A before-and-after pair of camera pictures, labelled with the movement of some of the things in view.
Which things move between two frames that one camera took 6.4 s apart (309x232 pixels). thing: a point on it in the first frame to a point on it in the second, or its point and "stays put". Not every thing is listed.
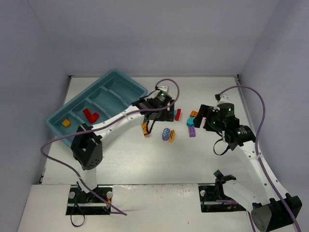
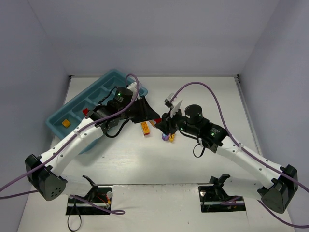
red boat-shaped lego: [89, 116] stays put
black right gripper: [203, 116] to [171, 124]
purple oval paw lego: [166, 134] stays put
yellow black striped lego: [172, 136] stays put
